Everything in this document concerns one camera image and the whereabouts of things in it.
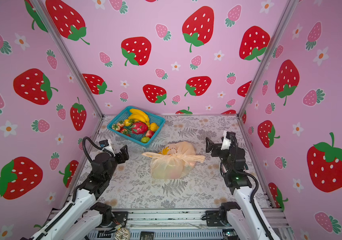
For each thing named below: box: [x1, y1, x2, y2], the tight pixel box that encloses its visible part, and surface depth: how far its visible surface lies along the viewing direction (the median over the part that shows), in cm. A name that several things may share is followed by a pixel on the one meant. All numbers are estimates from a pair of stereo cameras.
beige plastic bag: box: [141, 141, 206, 179], surface depth 86 cm
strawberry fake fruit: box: [112, 123, 122, 132], surface depth 103 cm
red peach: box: [145, 129, 155, 139], surface depth 106 cm
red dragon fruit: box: [129, 121, 149, 135], surface depth 106 cm
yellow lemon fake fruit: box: [150, 122, 160, 132], surface depth 109 cm
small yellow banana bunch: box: [128, 108, 150, 125], surface depth 109 cm
